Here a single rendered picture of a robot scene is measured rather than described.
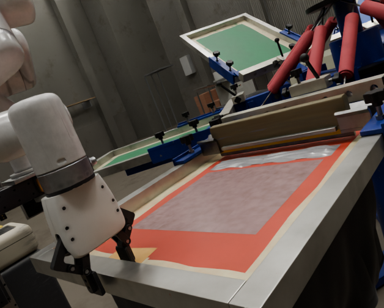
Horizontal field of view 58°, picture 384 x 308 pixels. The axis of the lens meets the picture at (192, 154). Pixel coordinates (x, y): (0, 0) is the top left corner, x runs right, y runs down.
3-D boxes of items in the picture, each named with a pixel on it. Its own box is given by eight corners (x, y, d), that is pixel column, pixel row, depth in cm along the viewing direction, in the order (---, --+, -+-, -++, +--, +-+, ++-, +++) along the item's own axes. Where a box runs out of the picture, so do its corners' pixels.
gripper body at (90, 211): (84, 165, 57) (110, 224, 59) (25, 194, 50) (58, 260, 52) (107, 161, 52) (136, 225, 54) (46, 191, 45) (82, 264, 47)
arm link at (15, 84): (-12, 129, 100) (-39, 76, 96) (33, 113, 106) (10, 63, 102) (-13, 126, 91) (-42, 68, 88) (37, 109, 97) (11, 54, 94)
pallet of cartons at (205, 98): (246, 102, 1074) (238, 79, 1060) (221, 116, 990) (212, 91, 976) (224, 109, 1142) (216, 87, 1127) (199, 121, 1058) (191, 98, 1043)
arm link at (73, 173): (79, 155, 57) (86, 170, 57) (28, 178, 51) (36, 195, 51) (103, 148, 52) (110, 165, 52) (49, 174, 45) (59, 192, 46)
